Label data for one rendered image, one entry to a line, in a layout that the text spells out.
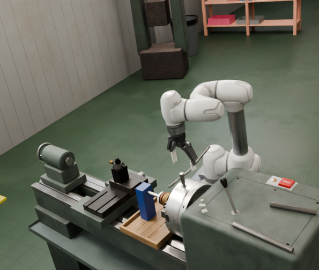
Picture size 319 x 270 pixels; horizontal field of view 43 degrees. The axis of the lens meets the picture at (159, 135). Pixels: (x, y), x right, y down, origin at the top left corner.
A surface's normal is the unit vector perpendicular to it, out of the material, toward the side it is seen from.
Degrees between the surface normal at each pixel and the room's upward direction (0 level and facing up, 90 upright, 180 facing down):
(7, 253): 0
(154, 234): 0
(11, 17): 90
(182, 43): 90
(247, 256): 90
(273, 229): 0
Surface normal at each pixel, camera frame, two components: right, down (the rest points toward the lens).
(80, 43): 0.85, 0.14
